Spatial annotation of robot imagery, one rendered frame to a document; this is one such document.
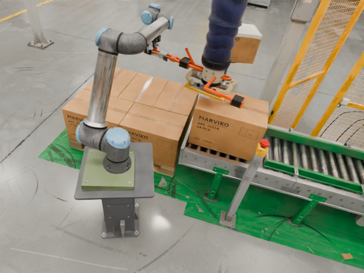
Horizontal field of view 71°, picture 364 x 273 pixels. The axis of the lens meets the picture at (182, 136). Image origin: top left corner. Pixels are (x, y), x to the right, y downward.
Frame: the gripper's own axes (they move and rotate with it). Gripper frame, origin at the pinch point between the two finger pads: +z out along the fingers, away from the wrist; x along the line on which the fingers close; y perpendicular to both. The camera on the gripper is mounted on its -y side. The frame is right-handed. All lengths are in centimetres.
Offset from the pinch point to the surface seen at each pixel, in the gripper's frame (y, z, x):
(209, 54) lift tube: 57, -18, -9
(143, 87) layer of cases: -29, 66, 32
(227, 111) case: 81, 25, -4
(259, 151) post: 117, 23, -37
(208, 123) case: 70, 37, -14
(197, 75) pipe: 47.9, 6.0, -0.9
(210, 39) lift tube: 55, -29, -9
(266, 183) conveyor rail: 135, 73, -13
